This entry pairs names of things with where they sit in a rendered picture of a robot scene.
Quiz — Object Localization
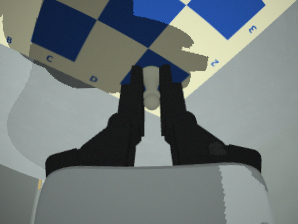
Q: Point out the cream and blue checkered game board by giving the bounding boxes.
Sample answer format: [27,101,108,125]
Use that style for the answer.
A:
[0,0,296,98]

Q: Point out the white pawn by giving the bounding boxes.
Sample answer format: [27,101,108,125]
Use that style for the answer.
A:
[143,65,160,110]

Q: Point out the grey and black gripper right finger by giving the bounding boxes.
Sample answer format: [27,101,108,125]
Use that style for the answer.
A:
[159,64,262,173]

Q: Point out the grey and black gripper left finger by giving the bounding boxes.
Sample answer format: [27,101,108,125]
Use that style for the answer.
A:
[45,65,145,178]

